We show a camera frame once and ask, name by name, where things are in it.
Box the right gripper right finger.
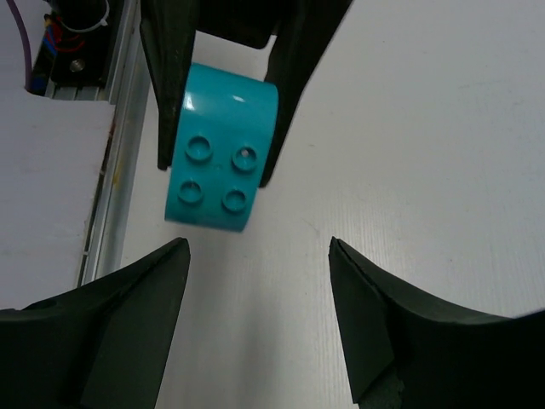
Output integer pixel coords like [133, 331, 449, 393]
[329, 239, 544, 408]

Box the teal lego piece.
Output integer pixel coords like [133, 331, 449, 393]
[164, 63, 278, 232]

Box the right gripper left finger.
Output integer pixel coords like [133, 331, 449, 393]
[1, 238, 190, 408]

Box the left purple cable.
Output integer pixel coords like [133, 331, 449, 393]
[6, 0, 35, 93]

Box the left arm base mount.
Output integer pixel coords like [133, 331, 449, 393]
[30, 1, 134, 101]

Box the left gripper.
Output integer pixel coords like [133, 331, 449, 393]
[140, 0, 352, 187]

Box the aluminium table frame rail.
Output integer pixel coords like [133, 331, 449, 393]
[45, 1, 151, 287]

